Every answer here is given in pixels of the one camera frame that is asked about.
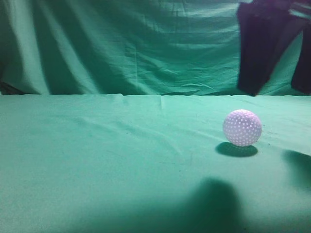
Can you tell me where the green table cloth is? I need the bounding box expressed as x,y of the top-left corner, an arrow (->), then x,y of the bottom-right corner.
0,95 -> 311,233

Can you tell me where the green backdrop cloth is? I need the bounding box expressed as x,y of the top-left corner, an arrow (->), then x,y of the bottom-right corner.
0,0 -> 311,97

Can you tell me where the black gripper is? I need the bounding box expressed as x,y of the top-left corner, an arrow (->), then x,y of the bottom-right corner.
237,0 -> 311,96

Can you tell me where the white dimpled golf ball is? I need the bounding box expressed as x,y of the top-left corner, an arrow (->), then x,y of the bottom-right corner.
223,109 -> 262,147

